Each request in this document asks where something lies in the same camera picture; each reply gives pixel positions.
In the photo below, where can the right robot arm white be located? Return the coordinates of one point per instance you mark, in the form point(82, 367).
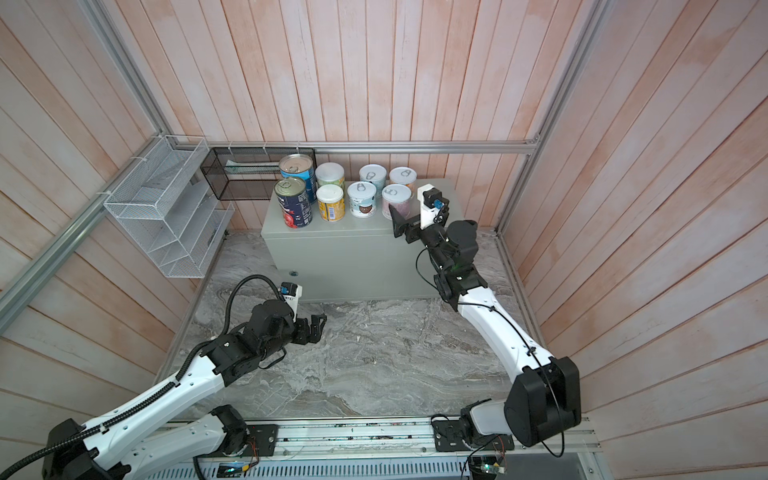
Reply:
point(545, 397)

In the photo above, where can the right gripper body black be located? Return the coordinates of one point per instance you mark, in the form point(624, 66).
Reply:
point(434, 238)

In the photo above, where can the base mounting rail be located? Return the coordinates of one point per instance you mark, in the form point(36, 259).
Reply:
point(397, 448)

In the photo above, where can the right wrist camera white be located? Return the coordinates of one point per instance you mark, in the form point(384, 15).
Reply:
point(434, 207)

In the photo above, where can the dark tomato can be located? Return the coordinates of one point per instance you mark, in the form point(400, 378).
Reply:
point(294, 201)

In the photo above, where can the blue soup can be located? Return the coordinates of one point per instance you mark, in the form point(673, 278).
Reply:
point(301, 166)

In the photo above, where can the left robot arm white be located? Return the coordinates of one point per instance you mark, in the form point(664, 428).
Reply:
point(127, 442)

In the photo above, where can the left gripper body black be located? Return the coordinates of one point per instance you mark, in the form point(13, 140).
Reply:
point(300, 334)

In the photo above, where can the grey metal cabinet box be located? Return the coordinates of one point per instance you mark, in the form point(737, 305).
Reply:
point(353, 259)

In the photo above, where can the pull-tab can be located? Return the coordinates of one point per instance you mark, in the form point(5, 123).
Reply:
point(375, 174)
point(397, 196)
point(404, 176)
point(362, 199)

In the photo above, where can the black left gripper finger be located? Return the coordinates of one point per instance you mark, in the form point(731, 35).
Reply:
point(314, 337)
point(318, 322)

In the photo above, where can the white wire mesh shelf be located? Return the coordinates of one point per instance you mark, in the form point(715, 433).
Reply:
point(171, 213)

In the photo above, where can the orange can white lid front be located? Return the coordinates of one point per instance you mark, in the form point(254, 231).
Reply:
point(331, 203)

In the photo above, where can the orange can white lid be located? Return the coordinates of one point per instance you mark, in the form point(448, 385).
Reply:
point(331, 203)
point(330, 173)

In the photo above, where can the aluminium frame rail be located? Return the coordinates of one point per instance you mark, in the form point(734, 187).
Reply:
point(34, 277)

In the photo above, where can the black mesh basket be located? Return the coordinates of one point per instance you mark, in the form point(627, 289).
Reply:
point(246, 173)

